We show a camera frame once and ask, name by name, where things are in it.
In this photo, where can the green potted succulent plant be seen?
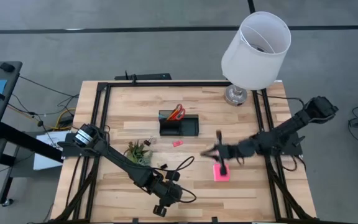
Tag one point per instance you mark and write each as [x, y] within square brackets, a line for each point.
[138, 154]

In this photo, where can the pink eraser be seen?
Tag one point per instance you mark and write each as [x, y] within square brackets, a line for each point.
[177, 143]

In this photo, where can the black box with antenna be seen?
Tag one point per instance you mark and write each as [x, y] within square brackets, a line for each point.
[148, 76]

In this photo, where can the black aluminium table frame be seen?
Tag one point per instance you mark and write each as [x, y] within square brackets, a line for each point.
[166, 84]

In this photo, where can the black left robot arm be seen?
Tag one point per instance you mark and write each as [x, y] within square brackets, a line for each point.
[120, 158]

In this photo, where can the grey side desk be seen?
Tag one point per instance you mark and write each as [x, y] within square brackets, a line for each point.
[11, 93]

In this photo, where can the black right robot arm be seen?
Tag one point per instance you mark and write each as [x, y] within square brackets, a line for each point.
[291, 124]

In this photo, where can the black computer mouse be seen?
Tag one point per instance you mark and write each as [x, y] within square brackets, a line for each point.
[7, 67]

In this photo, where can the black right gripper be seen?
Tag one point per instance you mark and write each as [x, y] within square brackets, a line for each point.
[228, 152]

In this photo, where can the white box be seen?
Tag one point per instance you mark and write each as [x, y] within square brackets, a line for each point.
[45, 161]

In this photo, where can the black mesh desk organizer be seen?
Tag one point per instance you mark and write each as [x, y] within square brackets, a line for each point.
[188, 127]

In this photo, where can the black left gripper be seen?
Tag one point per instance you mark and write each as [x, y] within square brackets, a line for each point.
[166, 193]

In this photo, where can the table lamp white shade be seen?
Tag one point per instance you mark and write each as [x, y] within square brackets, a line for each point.
[256, 56]

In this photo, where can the pink sticky note pad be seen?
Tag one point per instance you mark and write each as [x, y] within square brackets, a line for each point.
[217, 177]

